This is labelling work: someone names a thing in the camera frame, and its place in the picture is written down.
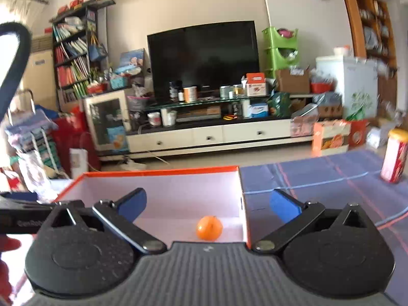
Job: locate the white small fridge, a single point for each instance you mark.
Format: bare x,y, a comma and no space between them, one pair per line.
356,80

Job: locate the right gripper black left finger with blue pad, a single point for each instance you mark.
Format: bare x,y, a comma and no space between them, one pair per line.
118,216

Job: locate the red can yellow lid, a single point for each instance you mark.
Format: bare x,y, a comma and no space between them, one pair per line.
395,156

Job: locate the brown cardboard box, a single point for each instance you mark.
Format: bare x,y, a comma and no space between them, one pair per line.
293,81

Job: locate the red shopping bag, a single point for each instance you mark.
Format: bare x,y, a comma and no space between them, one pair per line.
73,132

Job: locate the wooden display shelf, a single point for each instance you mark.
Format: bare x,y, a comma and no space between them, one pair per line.
373,40

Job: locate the black flat television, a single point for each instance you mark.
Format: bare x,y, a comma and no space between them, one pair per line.
205,56

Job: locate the green stacked plastic bins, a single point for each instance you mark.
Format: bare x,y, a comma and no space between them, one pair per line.
281,49

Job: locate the white tv cabinet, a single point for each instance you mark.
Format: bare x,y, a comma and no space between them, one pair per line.
210,125

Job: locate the orange fruit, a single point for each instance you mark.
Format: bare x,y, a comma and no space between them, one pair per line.
209,228

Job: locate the dark bookshelf with books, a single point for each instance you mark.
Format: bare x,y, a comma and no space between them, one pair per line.
75,38

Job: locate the orange printed carton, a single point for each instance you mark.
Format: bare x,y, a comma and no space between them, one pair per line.
330,138

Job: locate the blue plaid tablecloth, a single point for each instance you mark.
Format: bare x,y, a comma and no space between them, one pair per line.
334,181

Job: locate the beige standing air conditioner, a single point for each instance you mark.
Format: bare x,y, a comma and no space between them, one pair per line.
39,76

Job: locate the red white medicine box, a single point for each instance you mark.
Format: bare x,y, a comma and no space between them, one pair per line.
256,85

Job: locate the white glass door cabinet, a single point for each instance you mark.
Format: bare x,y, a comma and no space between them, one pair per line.
108,121

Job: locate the orange cardboard box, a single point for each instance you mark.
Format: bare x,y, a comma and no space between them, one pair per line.
176,200

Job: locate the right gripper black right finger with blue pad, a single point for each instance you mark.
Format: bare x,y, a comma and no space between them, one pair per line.
296,218

